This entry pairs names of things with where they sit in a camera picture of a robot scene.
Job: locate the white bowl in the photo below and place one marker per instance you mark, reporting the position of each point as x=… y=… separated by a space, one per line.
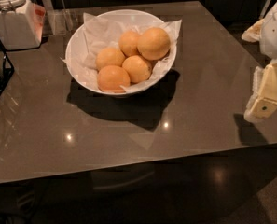
x=76 y=47

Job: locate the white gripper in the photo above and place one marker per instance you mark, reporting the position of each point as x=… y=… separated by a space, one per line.
x=275 y=32

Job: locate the clear acrylic stand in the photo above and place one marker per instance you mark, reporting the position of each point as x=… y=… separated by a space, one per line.
x=61 y=21

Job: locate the white paper liner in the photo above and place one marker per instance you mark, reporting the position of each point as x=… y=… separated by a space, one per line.
x=96 y=31

